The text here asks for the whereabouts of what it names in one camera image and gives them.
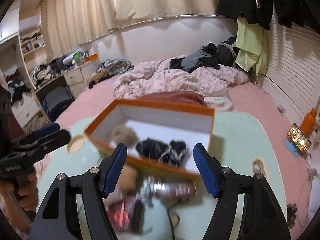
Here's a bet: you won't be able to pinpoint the smartphone on blue stand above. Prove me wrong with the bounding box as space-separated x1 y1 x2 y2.
285 124 311 156

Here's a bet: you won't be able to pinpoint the black suitcase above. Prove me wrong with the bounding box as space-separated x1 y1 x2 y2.
42 86 75 122

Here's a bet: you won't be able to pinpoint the brown patterned small box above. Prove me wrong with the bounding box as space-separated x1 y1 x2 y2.
143 176 197 199

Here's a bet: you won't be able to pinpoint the pink crumpled blanket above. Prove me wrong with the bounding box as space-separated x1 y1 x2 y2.
113 59 249 112

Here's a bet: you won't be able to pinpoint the cream curtain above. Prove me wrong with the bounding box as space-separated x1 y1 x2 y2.
40 0 219 60

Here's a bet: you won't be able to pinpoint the white bedside drawer cabinet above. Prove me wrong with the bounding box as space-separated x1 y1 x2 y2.
64 61 99 99

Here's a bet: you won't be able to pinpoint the orange water bottle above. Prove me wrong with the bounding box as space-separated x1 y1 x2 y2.
300 108 317 137

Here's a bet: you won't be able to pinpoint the brown fluffy scrunchie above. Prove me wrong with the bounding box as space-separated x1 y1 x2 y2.
110 125 138 147

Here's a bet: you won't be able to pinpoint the patterned clothes on bed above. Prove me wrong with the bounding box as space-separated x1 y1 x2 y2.
97 58 134 76

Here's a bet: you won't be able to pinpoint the light green hanging cloth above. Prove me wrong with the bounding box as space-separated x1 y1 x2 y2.
234 17 268 75

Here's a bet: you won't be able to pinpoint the person left hand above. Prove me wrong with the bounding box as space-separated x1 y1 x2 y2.
1 172 39 212

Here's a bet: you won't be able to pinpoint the black satin lace garment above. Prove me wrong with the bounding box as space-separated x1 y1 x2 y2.
136 138 188 167

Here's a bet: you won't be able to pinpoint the black hanging jackets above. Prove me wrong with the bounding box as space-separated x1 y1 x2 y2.
217 0 319 33

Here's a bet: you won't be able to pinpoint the black clothes pile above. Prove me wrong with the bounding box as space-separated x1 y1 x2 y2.
170 36 240 74

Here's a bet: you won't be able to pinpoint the orange cardboard box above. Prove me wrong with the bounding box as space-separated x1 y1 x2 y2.
84 99 215 180

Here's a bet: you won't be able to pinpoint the tan plush toy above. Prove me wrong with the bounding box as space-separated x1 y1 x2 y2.
116 164 139 194

